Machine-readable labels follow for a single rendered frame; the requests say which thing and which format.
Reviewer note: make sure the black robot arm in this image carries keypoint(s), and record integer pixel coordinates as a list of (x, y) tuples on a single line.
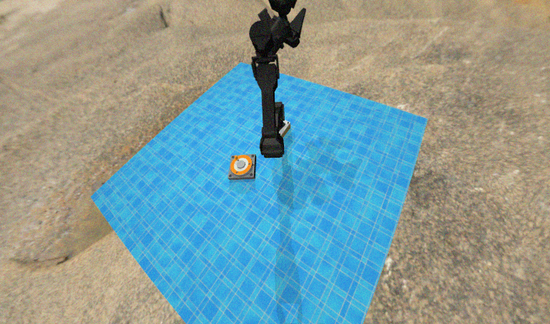
[(266, 75)]

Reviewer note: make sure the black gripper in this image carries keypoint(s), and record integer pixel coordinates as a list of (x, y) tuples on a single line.
[(282, 30)]

